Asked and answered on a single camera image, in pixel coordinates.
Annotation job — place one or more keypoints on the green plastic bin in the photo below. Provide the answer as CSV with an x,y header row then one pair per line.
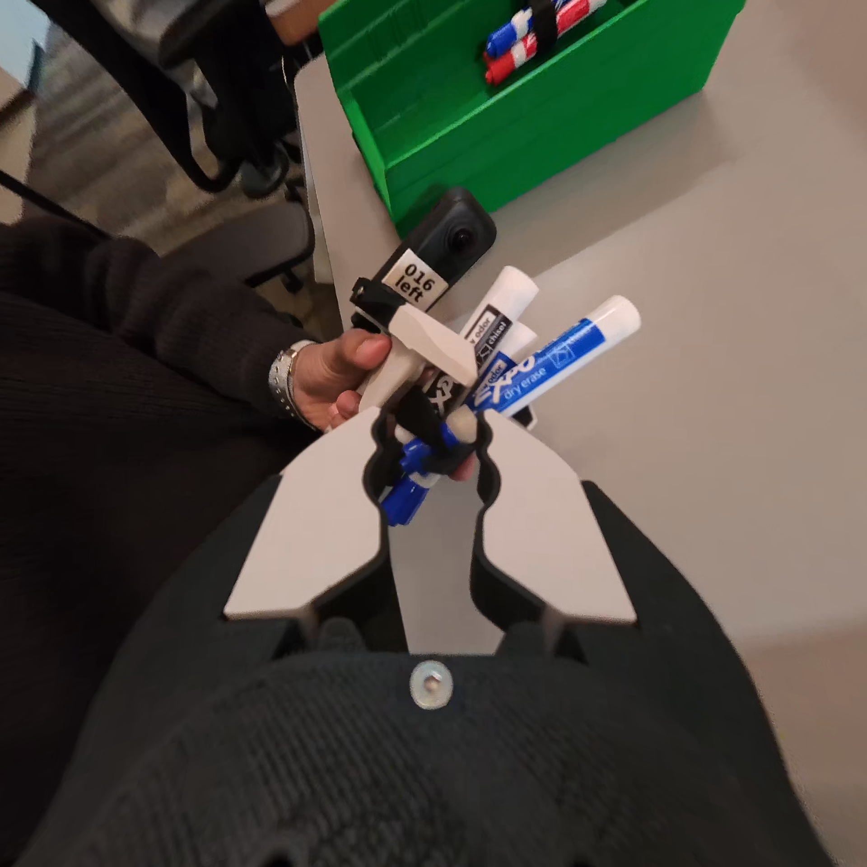
x,y
474,135

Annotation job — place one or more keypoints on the red dry erase marker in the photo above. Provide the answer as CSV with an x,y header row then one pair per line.
x,y
501,70

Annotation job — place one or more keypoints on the grey desk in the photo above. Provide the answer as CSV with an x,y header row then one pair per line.
x,y
677,406

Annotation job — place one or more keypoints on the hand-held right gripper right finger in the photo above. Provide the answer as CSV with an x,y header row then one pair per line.
x,y
548,542

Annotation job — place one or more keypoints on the pale wooden-edged desk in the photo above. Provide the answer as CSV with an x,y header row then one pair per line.
x,y
295,20

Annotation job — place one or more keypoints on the silver wristwatch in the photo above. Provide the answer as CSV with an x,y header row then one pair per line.
x,y
281,376

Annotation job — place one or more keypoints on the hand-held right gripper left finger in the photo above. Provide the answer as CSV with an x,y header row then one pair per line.
x,y
318,535

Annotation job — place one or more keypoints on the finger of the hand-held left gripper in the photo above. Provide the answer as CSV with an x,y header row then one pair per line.
x,y
527,418
433,345

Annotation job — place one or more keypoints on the black dry erase marker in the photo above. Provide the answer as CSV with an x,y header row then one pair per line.
x,y
515,288

